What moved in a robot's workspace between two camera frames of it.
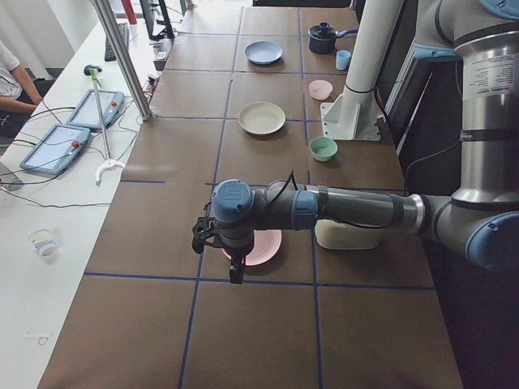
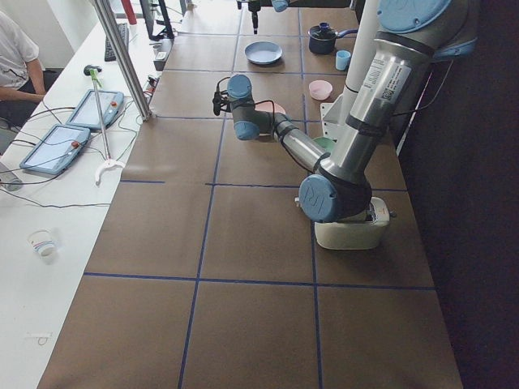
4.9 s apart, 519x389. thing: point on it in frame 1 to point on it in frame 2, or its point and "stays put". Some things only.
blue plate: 263,52 stays put
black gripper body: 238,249 to 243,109
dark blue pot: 323,37 stays put
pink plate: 267,243 to 268,106
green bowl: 323,148 stays put
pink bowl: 320,89 stays put
